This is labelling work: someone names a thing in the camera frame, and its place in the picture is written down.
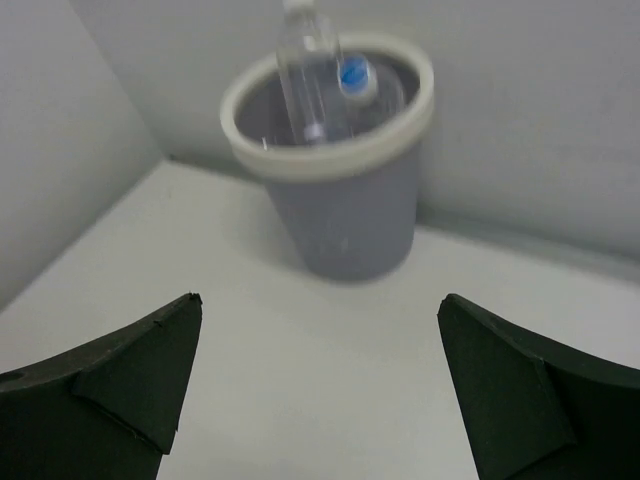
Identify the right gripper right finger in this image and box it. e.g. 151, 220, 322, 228
437, 294, 639, 479

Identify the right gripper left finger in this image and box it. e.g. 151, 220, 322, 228
1, 293, 202, 479

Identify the clear bottle blue-white cap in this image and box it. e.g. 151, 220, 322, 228
338, 54, 406, 136

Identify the clear bottle cream label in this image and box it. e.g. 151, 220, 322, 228
276, 1, 350, 145

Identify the grey plastic waste bin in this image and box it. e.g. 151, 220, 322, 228
220, 32, 435, 282

